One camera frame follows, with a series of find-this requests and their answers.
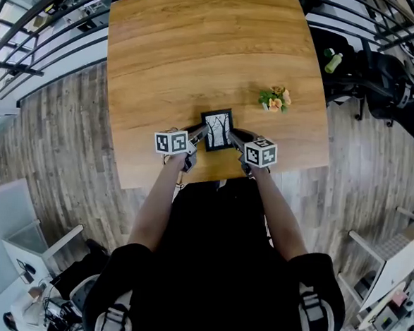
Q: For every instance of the orange flowers in white pot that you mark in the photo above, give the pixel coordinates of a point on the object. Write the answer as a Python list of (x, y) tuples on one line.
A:
[(275, 100)]

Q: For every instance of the person's right forearm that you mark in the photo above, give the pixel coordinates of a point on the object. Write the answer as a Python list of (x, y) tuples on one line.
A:
[(281, 216)]

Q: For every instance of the black computer mouse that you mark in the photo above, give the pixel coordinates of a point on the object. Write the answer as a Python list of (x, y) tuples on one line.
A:
[(30, 268)]

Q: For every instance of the black electronic equipment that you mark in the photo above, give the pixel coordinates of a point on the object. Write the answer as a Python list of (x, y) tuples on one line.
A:
[(64, 315)]

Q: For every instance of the black office chair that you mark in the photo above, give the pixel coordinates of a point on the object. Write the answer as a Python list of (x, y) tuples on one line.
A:
[(389, 92), (343, 86)]

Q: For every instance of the pink object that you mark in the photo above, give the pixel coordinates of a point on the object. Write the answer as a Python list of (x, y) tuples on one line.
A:
[(398, 298)]

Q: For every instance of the white desk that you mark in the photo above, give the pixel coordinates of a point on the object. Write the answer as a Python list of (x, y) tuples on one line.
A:
[(2, 210)]

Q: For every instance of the person's left forearm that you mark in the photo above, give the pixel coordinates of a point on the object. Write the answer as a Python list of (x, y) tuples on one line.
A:
[(154, 207)]

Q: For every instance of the grey shell office chair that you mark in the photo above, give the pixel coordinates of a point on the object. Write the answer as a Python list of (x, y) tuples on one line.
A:
[(81, 290)]

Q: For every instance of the grey device with screen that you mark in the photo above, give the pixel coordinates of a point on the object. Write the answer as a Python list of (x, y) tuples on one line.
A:
[(388, 320)]

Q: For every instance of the person's black clothing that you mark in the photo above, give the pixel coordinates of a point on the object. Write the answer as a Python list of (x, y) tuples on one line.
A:
[(217, 268)]

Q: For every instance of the dark green bottle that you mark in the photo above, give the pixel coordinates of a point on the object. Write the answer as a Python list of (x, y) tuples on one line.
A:
[(328, 53)]

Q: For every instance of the white table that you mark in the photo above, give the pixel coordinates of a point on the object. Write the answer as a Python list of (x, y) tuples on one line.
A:
[(397, 270)]

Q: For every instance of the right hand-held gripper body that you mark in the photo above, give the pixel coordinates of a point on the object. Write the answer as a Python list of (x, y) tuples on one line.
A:
[(261, 152)]

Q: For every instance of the light green bottle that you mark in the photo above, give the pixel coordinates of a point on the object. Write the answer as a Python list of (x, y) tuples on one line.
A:
[(333, 63)]

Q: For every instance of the black picture frame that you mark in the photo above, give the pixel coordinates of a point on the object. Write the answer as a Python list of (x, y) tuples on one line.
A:
[(218, 130)]

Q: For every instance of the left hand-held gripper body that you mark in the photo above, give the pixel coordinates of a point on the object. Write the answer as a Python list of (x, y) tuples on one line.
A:
[(171, 143)]

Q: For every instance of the round beige table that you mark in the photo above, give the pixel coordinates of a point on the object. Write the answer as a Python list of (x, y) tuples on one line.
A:
[(383, 304)]

